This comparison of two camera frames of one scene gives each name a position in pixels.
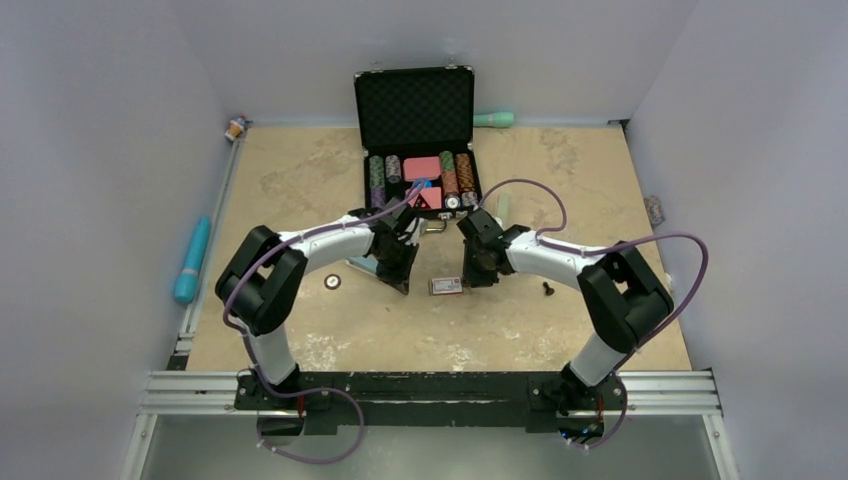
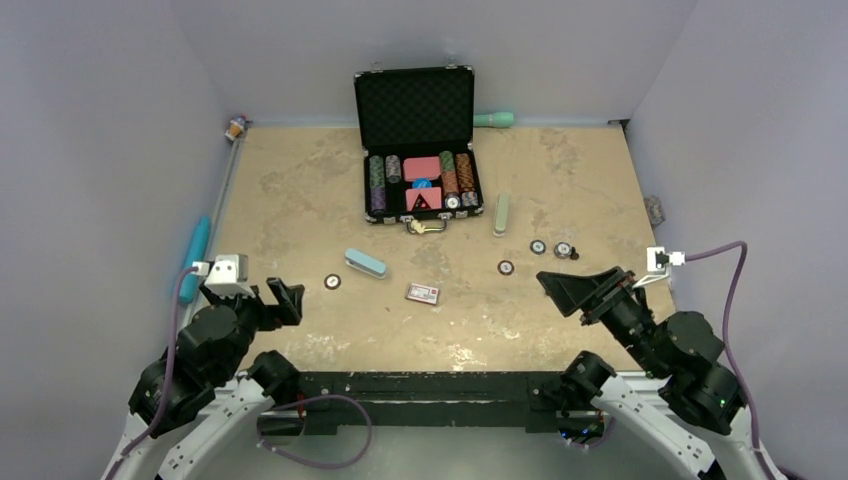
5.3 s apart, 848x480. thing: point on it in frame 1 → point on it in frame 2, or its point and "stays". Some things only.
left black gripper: [399, 278] → [288, 307]
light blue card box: [369, 263] stays
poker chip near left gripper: [332, 281] stays
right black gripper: [471, 276] → [570, 291]
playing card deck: [446, 285] → [423, 293]
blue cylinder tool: [186, 282] stays
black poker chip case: [415, 128] stays
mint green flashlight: [503, 119] stays
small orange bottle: [237, 127] stays
